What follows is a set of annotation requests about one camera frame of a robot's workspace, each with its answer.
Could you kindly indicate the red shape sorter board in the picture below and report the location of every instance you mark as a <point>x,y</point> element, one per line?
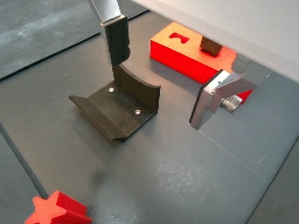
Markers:
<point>175,47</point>

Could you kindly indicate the dark grey square block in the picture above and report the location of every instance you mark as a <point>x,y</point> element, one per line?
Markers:
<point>210,47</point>

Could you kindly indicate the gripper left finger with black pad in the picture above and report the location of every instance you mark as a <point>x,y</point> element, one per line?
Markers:
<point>114,28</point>

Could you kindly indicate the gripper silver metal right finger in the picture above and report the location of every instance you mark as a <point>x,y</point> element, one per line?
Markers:
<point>220,92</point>

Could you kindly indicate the red star block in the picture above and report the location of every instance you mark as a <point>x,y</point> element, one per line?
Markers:
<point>58,210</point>

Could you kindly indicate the black curved holder stand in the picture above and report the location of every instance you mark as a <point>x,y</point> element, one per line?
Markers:
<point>122,106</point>

